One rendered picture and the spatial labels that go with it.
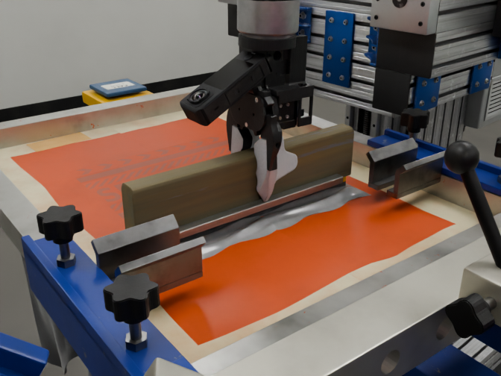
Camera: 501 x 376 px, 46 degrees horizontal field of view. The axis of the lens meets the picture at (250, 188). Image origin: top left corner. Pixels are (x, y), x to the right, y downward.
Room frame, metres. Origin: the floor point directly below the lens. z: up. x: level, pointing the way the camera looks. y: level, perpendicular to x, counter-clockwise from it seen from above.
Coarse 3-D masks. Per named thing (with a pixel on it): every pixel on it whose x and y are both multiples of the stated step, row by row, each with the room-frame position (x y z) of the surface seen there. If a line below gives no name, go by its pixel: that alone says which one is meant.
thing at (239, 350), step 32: (160, 96) 1.19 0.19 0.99; (0, 128) 0.99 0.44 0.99; (32, 128) 1.02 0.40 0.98; (64, 128) 1.05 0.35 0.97; (96, 128) 1.09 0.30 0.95; (288, 128) 1.06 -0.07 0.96; (320, 128) 0.99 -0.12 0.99; (352, 160) 0.93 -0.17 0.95; (0, 192) 0.72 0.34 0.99; (448, 192) 0.77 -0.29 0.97; (0, 224) 0.69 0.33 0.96; (32, 224) 0.63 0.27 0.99; (416, 256) 0.56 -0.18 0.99; (352, 288) 0.50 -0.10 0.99; (288, 320) 0.45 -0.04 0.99; (224, 352) 0.40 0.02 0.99
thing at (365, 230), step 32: (160, 128) 1.09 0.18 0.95; (192, 128) 1.09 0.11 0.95; (224, 128) 1.09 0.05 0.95; (384, 192) 0.80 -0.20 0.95; (320, 224) 0.70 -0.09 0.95; (352, 224) 0.70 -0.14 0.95; (384, 224) 0.70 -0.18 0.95; (416, 224) 0.70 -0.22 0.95; (448, 224) 0.70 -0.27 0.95; (320, 256) 0.62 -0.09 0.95; (352, 256) 0.62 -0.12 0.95; (384, 256) 0.62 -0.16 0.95
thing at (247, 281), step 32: (32, 160) 0.93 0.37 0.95; (64, 160) 0.93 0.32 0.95; (96, 160) 0.93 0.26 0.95; (64, 192) 0.80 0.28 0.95; (96, 224) 0.70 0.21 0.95; (224, 256) 0.62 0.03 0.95; (256, 256) 0.62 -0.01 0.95; (288, 256) 0.62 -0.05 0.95; (192, 288) 0.55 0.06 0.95; (224, 288) 0.55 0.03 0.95; (256, 288) 0.55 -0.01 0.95; (288, 288) 0.55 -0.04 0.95; (320, 288) 0.55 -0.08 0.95; (192, 320) 0.49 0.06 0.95; (224, 320) 0.49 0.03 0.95; (256, 320) 0.49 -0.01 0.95
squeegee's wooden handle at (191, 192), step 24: (288, 144) 0.74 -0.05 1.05; (312, 144) 0.76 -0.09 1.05; (336, 144) 0.79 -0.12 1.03; (192, 168) 0.66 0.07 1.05; (216, 168) 0.67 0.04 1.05; (240, 168) 0.69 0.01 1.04; (312, 168) 0.76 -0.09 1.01; (336, 168) 0.79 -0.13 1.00; (144, 192) 0.61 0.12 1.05; (168, 192) 0.62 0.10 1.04; (192, 192) 0.64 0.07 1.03; (216, 192) 0.66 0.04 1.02; (240, 192) 0.69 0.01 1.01; (144, 216) 0.60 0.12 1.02; (192, 216) 0.64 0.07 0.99
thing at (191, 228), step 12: (324, 180) 0.77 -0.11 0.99; (336, 180) 0.77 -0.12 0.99; (288, 192) 0.73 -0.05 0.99; (300, 192) 0.73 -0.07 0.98; (312, 192) 0.75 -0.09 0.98; (252, 204) 0.69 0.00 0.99; (264, 204) 0.69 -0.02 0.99; (276, 204) 0.71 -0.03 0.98; (216, 216) 0.66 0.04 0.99; (228, 216) 0.66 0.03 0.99; (240, 216) 0.67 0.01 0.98; (180, 228) 0.63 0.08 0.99; (192, 228) 0.63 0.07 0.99; (204, 228) 0.64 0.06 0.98
